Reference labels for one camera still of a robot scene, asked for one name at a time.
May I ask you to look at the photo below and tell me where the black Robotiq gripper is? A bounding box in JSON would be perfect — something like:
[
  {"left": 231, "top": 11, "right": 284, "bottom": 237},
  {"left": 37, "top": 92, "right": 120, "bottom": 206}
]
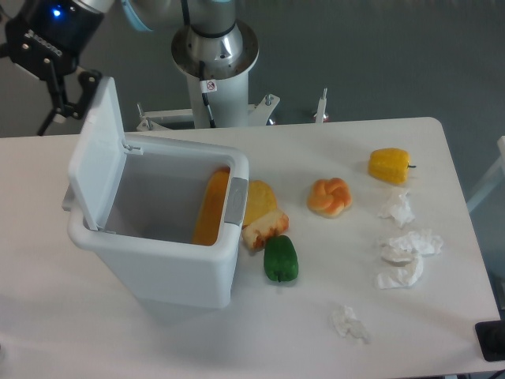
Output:
[{"left": 0, "top": 1, "right": 104, "bottom": 136}]

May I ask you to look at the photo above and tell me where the white trash can lid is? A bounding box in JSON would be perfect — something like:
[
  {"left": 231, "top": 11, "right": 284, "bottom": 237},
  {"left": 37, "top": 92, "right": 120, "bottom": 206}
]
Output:
[{"left": 68, "top": 77, "right": 144, "bottom": 231}]

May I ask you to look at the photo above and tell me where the white trash can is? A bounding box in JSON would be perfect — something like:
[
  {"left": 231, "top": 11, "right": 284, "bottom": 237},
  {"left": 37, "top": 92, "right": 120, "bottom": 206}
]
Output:
[{"left": 68, "top": 136, "right": 249, "bottom": 308}]

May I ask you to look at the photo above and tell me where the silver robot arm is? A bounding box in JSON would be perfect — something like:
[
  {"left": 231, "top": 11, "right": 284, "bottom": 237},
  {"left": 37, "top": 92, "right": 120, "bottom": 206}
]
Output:
[{"left": 1, "top": 1, "right": 235, "bottom": 136}]

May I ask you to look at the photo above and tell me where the yellow toast slice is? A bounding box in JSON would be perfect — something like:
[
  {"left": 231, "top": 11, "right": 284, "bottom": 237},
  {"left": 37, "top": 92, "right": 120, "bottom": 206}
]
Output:
[{"left": 242, "top": 180, "right": 277, "bottom": 229}]

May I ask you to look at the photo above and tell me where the small bread loaf piece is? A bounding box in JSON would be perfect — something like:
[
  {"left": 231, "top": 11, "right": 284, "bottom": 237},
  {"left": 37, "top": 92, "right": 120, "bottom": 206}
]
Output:
[{"left": 241, "top": 209, "right": 290, "bottom": 251}]

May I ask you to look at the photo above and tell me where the green bell pepper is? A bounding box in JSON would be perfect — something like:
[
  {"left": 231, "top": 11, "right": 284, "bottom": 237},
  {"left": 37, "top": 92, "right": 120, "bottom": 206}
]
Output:
[{"left": 264, "top": 235, "right": 299, "bottom": 282}]

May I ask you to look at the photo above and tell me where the orange knotted bread roll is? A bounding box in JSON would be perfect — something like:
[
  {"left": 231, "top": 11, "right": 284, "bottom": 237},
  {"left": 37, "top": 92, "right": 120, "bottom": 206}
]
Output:
[{"left": 306, "top": 178, "right": 353, "bottom": 218}]

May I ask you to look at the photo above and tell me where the yellow bell pepper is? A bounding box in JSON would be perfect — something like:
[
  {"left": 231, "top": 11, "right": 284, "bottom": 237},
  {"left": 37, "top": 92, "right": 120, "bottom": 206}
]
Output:
[{"left": 368, "top": 148, "right": 416, "bottom": 185}]

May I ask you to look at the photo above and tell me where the crumpled white tissue upper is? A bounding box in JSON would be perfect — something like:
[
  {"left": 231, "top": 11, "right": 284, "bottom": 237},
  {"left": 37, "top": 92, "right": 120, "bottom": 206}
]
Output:
[{"left": 378, "top": 188, "right": 415, "bottom": 229}]

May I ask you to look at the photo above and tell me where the crumpled white tissue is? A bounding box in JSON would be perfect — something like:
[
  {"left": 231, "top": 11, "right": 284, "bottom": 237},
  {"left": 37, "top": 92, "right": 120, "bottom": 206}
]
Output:
[
  {"left": 375, "top": 256, "right": 424, "bottom": 290},
  {"left": 331, "top": 305, "right": 370, "bottom": 343},
  {"left": 379, "top": 229, "right": 444, "bottom": 265},
  {"left": 378, "top": 188, "right": 415, "bottom": 229}
]

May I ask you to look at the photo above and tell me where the crumpled white tissue front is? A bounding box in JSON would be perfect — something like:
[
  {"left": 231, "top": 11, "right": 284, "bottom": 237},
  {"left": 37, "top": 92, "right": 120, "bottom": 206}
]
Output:
[{"left": 331, "top": 305, "right": 370, "bottom": 343}]

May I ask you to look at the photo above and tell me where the crumpled white tissue middle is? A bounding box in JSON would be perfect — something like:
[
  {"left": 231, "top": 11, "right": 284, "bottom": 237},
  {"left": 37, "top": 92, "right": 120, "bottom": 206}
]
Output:
[{"left": 379, "top": 229, "right": 444, "bottom": 265}]

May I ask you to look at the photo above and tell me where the crumpled white tissue lower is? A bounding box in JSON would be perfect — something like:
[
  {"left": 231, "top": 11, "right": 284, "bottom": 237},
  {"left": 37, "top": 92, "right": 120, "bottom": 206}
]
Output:
[{"left": 375, "top": 256, "right": 424, "bottom": 290}]

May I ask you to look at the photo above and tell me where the black device at edge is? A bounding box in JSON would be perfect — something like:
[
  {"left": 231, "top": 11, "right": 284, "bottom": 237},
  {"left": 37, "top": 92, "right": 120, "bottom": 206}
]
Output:
[{"left": 475, "top": 320, "right": 504, "bottom": 362}]

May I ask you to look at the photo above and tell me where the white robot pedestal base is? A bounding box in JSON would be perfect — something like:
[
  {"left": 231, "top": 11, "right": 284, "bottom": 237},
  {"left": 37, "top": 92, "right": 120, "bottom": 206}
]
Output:
[{"left": 137, "top": 21, "right": 280, "bottom": 131}]

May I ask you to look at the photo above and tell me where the white upright post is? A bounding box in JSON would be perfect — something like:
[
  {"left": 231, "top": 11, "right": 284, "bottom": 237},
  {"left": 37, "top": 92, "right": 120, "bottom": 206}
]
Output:
[{"left": 313, "top": 88, "right": 329, "bottom": 124}]

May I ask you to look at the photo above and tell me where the white table leg frame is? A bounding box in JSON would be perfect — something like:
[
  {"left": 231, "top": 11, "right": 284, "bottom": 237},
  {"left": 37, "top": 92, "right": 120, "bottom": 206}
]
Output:
[{"left": 466, "top": 136, "right": 504, "bottom": 213}]

